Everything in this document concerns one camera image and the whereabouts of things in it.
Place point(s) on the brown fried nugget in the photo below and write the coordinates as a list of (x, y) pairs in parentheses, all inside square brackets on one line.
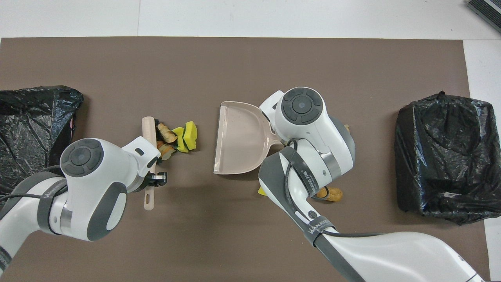
[(334, 194)]

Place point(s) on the beige hand brush black bristles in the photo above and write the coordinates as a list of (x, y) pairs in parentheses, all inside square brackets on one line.
[(148, 127)]

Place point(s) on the brown table mat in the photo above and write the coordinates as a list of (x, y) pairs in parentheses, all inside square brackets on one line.
[(235, 66)]

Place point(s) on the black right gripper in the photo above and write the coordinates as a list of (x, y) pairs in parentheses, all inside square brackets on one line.
[(271, 119)]

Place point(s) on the black trash bag bin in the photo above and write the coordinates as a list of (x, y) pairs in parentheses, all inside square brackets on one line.
[(442, 156), (27, 129)]

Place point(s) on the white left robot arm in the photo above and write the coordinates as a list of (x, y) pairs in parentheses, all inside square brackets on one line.
[(98, 184)]

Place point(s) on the beige plastic dustpan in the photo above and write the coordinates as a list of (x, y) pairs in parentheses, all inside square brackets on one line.
[(238, 137)]

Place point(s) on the dark ribbed panel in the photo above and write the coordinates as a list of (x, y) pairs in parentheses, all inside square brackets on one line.
[(487, 9)]

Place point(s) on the small all-yellow sponge scrap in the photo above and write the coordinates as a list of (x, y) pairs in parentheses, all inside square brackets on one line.
[(261, 192)]

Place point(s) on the pale round bread piece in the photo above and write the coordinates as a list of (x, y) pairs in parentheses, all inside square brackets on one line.
[(167, 150)]

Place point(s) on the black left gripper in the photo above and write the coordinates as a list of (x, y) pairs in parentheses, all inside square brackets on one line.
[(148, 182)]

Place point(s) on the striped orange croissant piece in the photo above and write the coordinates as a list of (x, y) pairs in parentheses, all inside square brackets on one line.
[(166, 133)]

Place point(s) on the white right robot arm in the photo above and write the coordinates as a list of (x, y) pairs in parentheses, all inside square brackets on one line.
[(313, 129)]

